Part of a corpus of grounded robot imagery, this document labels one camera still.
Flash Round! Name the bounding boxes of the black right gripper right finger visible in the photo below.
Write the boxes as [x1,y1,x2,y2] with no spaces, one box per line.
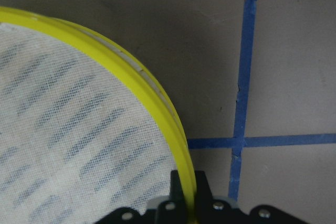
[194,170,305,224]

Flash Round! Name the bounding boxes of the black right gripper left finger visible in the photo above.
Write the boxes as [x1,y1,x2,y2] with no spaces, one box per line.
[97,170,188,224]

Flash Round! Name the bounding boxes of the yellow steamer layer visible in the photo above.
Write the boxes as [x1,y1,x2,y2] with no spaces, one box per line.
[0,6,197,224]

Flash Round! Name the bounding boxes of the white steamer cloth liner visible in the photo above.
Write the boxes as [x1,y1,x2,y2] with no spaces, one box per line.
[0,23,179,224]

